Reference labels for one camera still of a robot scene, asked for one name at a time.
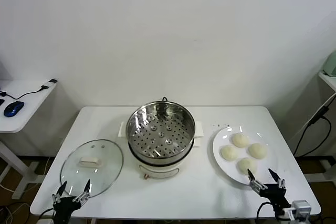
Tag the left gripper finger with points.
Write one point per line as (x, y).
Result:
(86, 188)
(61, 191)

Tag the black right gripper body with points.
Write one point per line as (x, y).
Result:
(274, 195)

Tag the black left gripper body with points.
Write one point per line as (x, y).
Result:
(64, 208)

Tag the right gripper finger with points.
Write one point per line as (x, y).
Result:
(278, 180)
(254, 183)

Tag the white steamed baozi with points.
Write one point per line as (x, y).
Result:
(240, 140)
(229, 152)
(257, 150)
(246, 165)

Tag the round glass pot lid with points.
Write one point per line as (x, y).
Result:
(105, 166)

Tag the stainless steel steamer basket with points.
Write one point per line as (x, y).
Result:
(160, 134)

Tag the white round plate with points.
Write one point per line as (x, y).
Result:
(266, 167)

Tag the white electric cooker pot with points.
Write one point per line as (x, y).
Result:
(157, 170)

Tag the white side desk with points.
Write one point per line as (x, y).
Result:
(34, 108)

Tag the blue computer mouse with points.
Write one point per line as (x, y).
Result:
(13, 109)

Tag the mint green appliance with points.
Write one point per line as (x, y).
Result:
(330, 65)

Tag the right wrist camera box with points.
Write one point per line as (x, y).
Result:
(302, 207)

